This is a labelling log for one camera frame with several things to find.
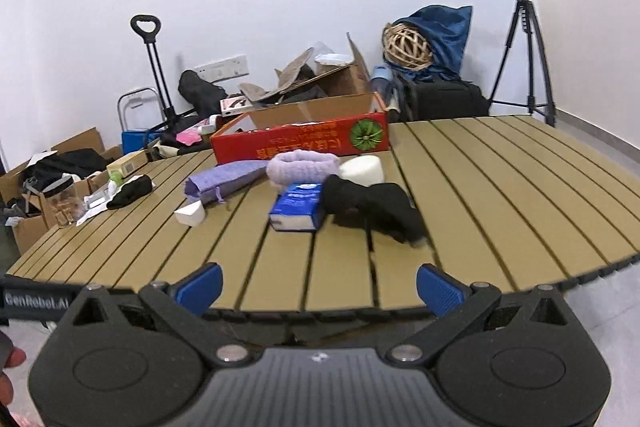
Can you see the wicker ball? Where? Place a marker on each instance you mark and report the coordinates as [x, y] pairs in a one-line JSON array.
[[407, 47]]

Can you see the black backpack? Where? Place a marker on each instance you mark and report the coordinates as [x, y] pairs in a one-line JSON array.
[[65, 164]]

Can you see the black suitcase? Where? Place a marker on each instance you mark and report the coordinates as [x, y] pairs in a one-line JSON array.
[[445, 102]]

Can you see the cream round foam block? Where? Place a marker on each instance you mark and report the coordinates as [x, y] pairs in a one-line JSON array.
[[362, 169]]

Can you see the person's left hand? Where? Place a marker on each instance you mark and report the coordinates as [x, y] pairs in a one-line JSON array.
[[15, 357]]

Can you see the black fuzzy cloth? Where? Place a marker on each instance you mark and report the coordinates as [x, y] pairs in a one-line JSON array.
[[370, 207]]

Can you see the blue tissue packet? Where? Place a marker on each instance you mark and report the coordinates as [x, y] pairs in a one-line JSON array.
[[297, 207]]

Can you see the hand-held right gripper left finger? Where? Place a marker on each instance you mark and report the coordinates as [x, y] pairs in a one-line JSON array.
[[202, 287]]

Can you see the blue plastic crate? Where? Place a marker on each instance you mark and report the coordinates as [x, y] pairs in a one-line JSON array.
[[137, 139]]

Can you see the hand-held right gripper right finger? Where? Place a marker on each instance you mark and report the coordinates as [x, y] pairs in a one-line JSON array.
[[440, 289]]

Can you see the pink white flat box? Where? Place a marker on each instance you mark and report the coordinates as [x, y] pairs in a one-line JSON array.
[[235, 106]]

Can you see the white plastic wrapper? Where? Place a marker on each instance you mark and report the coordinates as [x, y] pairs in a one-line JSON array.
[[97, 202]]

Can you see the white wall sockets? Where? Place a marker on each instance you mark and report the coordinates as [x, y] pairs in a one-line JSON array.
[[222, 67]]

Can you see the black soft bag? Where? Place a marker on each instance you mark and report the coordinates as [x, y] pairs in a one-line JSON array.
[[200, 92]]

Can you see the clear snack jar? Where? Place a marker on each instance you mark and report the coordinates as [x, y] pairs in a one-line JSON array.
[[62, 204]]

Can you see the small white foam block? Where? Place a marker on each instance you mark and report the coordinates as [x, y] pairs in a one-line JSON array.
[[190, 214]]

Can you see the grey metal folding frame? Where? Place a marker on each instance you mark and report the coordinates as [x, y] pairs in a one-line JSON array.
[[137, 99]]

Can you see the blue velvet cloth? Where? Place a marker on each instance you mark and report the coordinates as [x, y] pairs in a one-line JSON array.
[[447, 37]]

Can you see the red cardboard box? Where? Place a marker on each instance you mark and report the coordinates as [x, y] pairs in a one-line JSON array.
[[300, 139]]

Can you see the pink packet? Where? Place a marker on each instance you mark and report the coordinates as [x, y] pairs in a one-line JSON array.
[[190, 136]]

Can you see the black tripod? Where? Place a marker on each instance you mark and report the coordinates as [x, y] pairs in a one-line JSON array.
[[525, 47]]

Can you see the yellow green small box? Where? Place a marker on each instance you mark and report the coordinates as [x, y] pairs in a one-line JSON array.
[[127, 163]]

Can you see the brown cardboard box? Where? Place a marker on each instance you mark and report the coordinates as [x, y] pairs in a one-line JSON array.
[[30, 232]]

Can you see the small black cloth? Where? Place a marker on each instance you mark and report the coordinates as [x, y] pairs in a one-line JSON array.
[[130, 192]]

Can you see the torn open cardboard box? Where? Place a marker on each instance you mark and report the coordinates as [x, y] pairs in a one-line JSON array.
[[340, 82]]

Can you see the lavender knit headband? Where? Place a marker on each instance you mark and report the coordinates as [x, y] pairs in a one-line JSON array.
[[302, 167]]

